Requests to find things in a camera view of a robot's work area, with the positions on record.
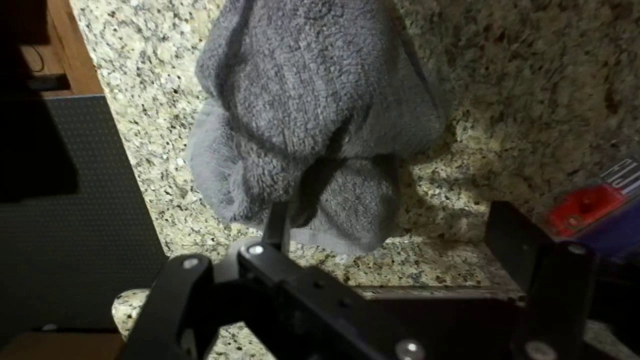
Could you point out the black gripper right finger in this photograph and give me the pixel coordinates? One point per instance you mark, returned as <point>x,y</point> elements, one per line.
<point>553,293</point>

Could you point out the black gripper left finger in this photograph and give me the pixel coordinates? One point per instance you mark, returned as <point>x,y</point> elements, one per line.
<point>281,293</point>

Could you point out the grey towel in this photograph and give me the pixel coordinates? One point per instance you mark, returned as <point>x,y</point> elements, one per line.
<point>313,100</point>

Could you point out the red and blue plastic package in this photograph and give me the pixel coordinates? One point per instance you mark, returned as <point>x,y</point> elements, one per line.
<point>583,206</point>

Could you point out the black mesh panel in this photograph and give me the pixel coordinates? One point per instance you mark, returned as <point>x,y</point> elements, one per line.
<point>80,220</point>

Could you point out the wooden frame piece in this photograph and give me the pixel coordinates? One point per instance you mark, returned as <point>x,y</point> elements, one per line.
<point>67,40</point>

